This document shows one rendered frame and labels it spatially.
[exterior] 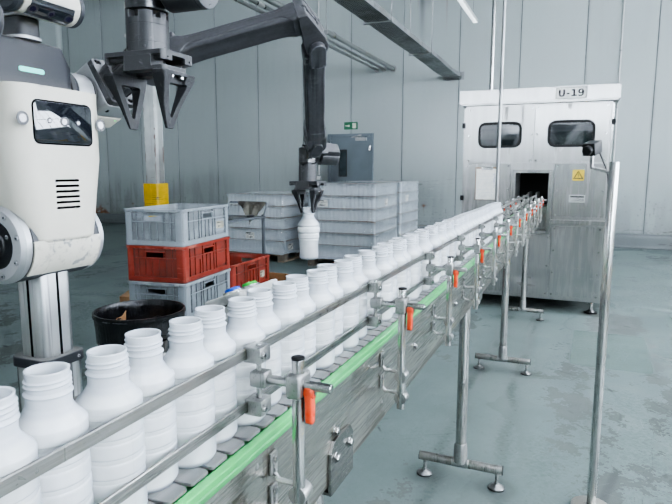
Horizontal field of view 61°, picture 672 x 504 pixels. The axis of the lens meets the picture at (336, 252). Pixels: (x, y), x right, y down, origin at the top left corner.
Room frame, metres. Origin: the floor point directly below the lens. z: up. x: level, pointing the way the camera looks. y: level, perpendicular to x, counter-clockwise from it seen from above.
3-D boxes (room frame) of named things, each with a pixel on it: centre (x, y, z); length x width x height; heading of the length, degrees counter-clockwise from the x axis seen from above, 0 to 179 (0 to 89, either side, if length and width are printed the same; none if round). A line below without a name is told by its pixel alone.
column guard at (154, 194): (10.93, 3.43, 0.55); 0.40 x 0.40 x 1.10; 67
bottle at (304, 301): (0.90, 0.06, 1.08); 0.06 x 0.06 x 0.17
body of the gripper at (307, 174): (1.82, 0.09, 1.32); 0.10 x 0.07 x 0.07; 67
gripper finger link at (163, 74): (0.81, 0.24, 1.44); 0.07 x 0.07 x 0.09; 67
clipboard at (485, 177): (5.59, -1.47, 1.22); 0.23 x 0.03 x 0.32; 67
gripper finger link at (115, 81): (0.82, 0.28, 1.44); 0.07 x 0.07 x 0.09; 67
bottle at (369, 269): (1.20, -0.07, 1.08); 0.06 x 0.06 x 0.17
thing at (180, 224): (3.67, 1.01, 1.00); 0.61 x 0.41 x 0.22; 164
